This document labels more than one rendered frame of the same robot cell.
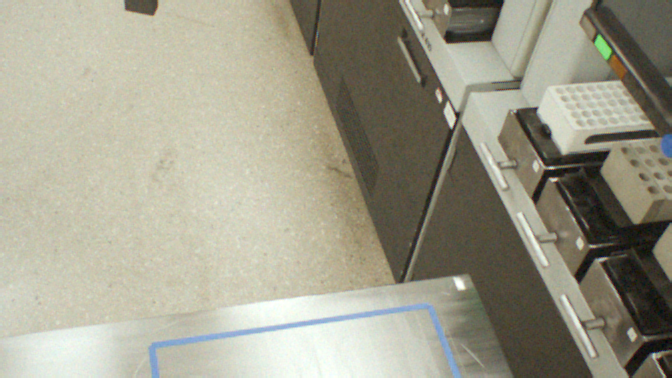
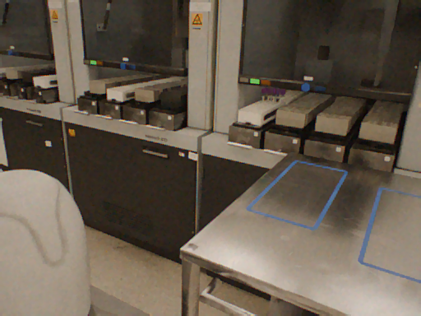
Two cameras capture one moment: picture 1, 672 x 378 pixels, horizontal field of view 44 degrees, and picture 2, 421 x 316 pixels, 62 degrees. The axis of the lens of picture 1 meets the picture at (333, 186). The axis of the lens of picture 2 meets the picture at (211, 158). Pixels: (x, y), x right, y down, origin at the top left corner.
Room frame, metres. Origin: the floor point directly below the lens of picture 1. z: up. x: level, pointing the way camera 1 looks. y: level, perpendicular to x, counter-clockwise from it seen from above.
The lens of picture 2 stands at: (0.03, 0.63, 1.18)
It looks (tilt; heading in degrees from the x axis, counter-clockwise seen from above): 21 degrees down; 322
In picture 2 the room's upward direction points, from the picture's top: 2 degrees clockwise
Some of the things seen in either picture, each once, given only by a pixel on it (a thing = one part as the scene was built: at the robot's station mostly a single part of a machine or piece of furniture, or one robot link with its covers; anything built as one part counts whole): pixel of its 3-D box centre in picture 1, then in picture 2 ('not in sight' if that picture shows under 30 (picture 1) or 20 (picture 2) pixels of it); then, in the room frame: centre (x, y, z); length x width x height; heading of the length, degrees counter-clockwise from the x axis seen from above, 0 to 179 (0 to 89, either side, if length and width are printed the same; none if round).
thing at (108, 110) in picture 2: not in sight; (151, 99); (1.76, -0.30, 0.78); 0.73 x 0.14 x 0.09; 113
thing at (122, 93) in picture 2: not in sight; (134, 92); (1.71, -0.17, 0.83); 0.30 x 0.10 x 0.06; 113
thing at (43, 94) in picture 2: not in sight; (80, 87); (2.27, -0.08, 0.78); 0.73 x 0.14 x 0.09; 113
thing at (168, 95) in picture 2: not in sight; (172, 99); (1.39, -0.20, 0.85); 0.12 x 0.02 x 0.06; 23
